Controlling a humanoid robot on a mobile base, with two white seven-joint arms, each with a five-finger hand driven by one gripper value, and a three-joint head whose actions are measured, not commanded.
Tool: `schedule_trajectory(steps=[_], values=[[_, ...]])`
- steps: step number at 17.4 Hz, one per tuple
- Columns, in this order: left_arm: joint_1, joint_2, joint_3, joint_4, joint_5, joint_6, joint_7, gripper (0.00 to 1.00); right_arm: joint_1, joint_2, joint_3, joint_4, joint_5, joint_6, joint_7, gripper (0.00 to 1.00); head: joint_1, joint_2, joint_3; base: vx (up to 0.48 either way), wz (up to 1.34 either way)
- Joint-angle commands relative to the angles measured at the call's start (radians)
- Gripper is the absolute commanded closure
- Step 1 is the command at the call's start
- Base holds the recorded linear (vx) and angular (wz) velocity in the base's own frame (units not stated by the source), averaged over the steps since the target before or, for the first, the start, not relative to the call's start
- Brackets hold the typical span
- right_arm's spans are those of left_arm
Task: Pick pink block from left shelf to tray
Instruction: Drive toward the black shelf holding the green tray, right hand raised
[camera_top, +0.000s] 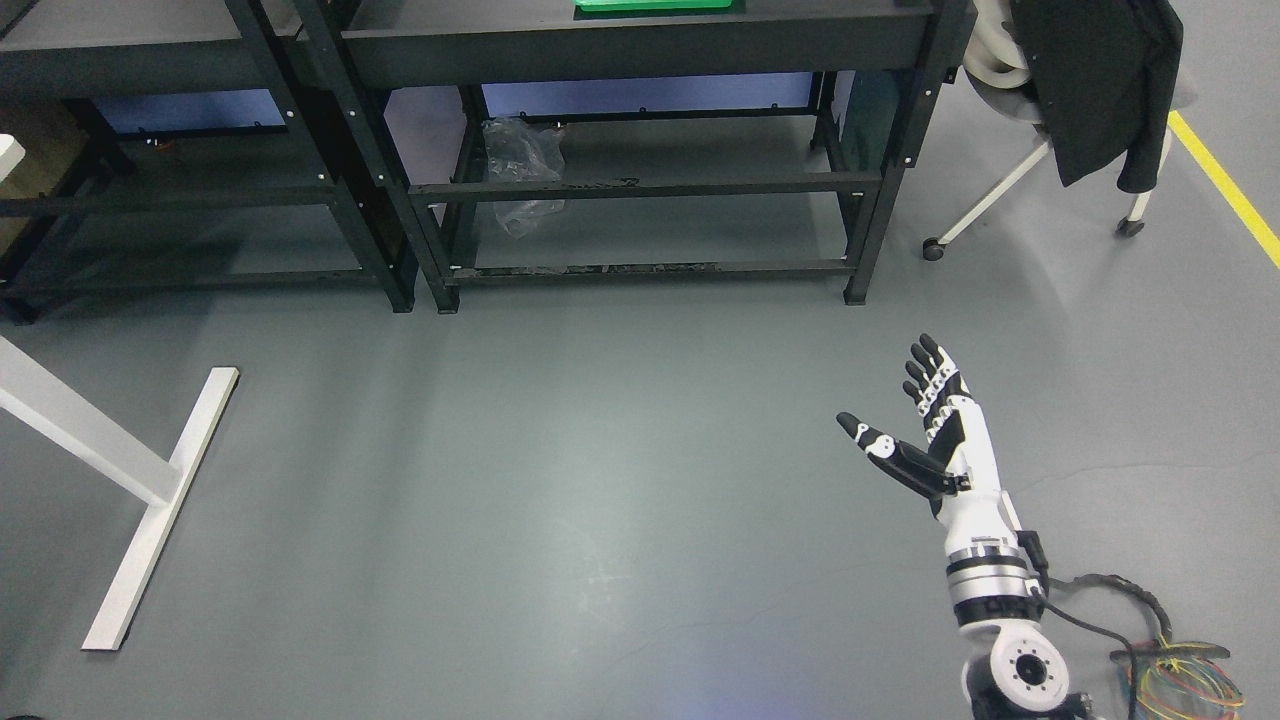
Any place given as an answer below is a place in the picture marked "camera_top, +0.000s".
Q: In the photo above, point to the white robotic hand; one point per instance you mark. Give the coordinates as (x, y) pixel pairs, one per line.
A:
(974, 516)

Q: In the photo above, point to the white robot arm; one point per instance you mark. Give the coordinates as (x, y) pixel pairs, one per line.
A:
(995, 567)

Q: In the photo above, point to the black metal shelf right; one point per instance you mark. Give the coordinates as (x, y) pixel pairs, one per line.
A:
(757, 105)

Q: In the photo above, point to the black metal shelf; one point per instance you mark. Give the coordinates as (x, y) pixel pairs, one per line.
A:
(757, 105)
(181, 147)

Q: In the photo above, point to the green plastic tray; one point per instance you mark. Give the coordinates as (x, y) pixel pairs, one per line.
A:
(651, 6)

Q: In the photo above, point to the black metal shelf left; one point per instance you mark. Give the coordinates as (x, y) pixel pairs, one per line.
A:
(181, 147)

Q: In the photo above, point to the black jacket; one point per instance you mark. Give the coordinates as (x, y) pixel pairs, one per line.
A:
(1105, 73)

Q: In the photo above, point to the clear plastic bag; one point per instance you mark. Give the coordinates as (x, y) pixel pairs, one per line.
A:
(518, 152)

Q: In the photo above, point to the white table leg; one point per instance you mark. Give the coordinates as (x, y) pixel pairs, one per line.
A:
(34, 395)

